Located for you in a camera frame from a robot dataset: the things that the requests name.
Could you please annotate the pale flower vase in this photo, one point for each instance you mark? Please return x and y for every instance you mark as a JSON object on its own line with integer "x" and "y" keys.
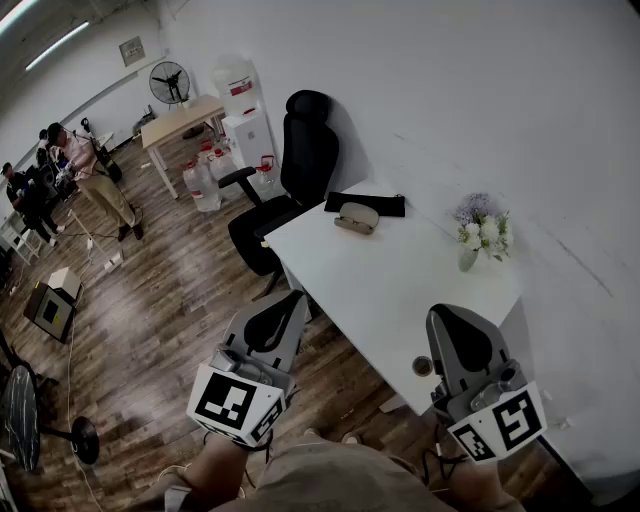
{"x": 467, "y": 260}

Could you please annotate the white low shelf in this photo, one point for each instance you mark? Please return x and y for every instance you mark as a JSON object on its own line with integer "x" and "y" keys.
{"x": 17, "y": 240}

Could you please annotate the clear water jug red cap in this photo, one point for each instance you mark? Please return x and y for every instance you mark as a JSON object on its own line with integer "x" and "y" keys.
{"x": 224, "y": 170}
{"x": 267, "y": 177}

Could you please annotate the person's right forearm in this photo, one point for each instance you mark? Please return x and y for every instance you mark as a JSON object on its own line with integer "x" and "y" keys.
{"x": 485, "y": 487}

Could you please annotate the framed wall sign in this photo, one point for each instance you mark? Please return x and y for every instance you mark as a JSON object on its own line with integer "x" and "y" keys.
{"x": 132, "y": 51}

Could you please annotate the long ceiling light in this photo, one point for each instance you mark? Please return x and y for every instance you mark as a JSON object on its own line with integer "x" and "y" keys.
{"x": 15, "y": 14}
{"x": 57, "y": 46}

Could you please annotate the grey metal-framed eyeglasses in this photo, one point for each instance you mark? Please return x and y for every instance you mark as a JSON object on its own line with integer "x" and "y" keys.
{"x": 356, "y": 221}

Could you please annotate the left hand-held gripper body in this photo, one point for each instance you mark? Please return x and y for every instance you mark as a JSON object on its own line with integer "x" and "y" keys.
{"x": 235, "y": 400}

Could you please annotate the black standing fan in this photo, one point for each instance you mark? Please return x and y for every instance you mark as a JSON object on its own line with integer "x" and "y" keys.
{"x": 169, "y": 82}

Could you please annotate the person's left forearm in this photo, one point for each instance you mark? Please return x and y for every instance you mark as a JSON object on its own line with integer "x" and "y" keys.
{"x": 220, "y": 475}

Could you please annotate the person's beige clothing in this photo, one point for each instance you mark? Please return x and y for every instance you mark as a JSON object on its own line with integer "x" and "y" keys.
{"x": 330, "y": 480}

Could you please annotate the black fabric pouch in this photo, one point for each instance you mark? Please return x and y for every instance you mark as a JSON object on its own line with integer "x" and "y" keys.
{"x": 385, "y": 204}

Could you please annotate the clear water jugs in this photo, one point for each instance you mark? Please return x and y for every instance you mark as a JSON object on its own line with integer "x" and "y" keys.
{"x": 201, "y": 187}

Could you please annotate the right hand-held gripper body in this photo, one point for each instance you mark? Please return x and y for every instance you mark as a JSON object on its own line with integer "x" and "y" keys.
{"x": 480, "y": 400}

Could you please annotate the large clear water bottle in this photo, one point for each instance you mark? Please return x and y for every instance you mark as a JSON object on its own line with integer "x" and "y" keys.
{"x": 235, "y": 87}

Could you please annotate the black floor fan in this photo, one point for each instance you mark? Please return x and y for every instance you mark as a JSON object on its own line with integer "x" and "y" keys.
{"x": 22, "y": 420}

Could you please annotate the beige glasses case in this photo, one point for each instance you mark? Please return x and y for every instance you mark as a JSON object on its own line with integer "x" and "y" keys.
{"x": 360, "y": 211}

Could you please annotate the black mesh office chair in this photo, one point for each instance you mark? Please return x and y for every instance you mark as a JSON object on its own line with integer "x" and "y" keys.
{"x": 305, "y": 155}

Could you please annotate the small white box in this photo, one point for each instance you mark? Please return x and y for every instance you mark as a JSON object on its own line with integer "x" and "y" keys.
{"x": 66, "y": 281}

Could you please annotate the white and purple flower bunch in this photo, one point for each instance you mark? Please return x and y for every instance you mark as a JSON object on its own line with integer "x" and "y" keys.
{"x": 485, "y": 227}

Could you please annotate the light wooden table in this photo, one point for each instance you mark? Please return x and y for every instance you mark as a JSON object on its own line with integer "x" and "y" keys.
{"x": 180, "y": 122}

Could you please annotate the person's shoe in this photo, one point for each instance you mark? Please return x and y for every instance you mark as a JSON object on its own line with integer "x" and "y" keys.
{"x": 312, "y": 431}
{"x": 352, "y": 438}

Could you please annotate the white water dispenser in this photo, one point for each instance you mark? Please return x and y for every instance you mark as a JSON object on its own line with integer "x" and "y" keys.
{"x": 250, "y": 140}

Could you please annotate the white power strip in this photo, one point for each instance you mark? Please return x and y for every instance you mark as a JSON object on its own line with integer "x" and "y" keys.
{"x": 114, "y": 260}

